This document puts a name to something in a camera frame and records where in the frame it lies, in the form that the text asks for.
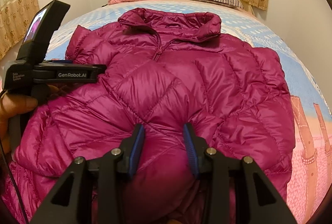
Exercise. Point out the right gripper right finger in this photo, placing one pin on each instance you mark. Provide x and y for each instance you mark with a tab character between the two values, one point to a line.
238	191

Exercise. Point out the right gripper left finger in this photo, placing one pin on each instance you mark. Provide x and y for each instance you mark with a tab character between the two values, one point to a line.
70	199

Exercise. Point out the magenta puffer jacket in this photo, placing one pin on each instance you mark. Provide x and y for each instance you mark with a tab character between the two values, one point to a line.
163	70

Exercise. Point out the person's left hand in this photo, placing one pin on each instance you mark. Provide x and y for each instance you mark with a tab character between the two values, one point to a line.
13	112

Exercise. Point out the blue pink bed blanket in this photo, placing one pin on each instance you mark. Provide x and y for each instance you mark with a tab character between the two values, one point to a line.
311	155

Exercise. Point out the beige curtain left wall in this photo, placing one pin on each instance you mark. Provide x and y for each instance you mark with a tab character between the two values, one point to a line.
16	16

